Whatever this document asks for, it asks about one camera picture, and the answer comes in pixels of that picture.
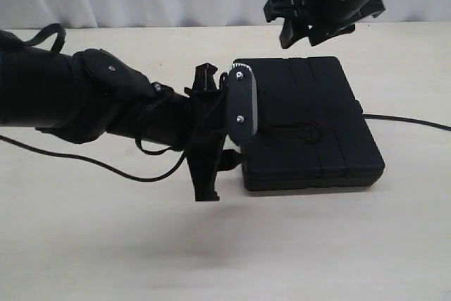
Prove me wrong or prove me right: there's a black cord with knot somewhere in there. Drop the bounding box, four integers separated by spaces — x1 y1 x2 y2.
259 113 451 147

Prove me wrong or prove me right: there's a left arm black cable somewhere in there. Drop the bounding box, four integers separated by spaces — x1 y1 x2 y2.
0 24 226 184

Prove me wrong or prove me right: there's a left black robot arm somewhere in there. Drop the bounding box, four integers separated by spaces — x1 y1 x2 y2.
1 23 243 202

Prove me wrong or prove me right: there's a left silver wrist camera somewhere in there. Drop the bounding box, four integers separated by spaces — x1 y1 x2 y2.
221 61 259 147

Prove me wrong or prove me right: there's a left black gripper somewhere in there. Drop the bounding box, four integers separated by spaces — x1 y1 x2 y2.
184 63 243 202

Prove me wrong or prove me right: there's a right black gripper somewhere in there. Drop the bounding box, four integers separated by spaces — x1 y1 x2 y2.
264 0 384 48

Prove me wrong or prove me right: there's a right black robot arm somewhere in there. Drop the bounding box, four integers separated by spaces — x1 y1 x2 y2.
264 0 385 49

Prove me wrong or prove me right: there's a black plastic carrying case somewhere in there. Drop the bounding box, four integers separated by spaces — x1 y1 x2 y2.
241 56 385 192

